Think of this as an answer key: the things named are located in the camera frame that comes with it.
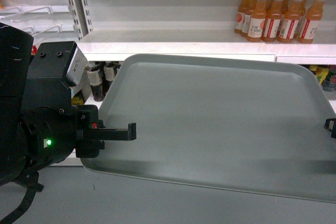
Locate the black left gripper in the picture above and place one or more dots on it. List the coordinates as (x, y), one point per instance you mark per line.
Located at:
(90, 133)

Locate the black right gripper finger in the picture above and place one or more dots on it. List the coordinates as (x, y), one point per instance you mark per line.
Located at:
(330, 125)

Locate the grey rectangular tray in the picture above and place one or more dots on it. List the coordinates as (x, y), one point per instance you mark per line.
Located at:
(231, 124)

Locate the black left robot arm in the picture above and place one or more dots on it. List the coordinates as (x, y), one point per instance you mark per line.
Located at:
(39, 124)

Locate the dark drink bottle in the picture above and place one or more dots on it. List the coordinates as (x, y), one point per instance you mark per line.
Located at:
(95, 79)

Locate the orange juice bottle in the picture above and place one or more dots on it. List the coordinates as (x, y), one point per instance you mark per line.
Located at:
(273, 18)
(290, 22)
(257, 21)
(311, 22)

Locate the white slotted shelf upright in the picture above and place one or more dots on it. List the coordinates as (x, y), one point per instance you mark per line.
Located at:
(80, 11)

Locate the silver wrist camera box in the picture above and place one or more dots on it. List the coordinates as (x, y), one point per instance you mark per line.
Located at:
(76, 67)

